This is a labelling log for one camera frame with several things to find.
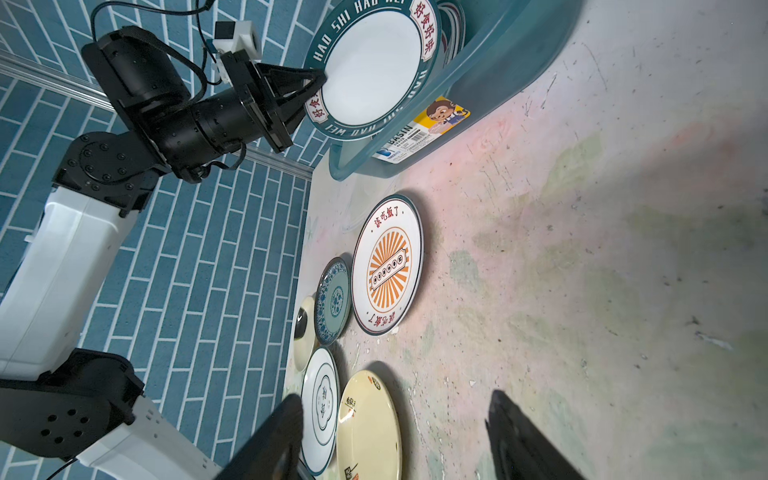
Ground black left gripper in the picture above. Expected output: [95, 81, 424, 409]
[224, 50, 327, 153]

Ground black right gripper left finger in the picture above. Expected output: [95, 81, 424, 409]
[215, 394, 303, 480]

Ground bin product label sticker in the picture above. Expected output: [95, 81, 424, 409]
[373, 97, 471, 164]

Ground teal plastic bin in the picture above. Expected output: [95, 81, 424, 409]
[328, 0, 584, 181]

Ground white plate black quatrefoil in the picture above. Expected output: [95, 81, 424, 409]
[300, 347, 340, 477]

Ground orange sunburst plate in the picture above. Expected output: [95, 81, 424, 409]
[351, 194, 425, 336]

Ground cream plate dark spot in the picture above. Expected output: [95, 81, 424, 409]
[292, 295, 317, 372]

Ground white plate green lettered rim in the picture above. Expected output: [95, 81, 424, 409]
[304, 0, 442, 141]

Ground yellow plate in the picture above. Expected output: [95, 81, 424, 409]
[336, 370, 403, 479]

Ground teal patterned small plate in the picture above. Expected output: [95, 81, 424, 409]
[314, 257, 352, 346]

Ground white plate green red rim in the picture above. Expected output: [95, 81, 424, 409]
[437, 1, 466, 68]

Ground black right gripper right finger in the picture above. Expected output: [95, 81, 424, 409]
[485, 389, 584, 480]

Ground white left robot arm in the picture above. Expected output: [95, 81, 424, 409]
[1, 26, 326, 479]

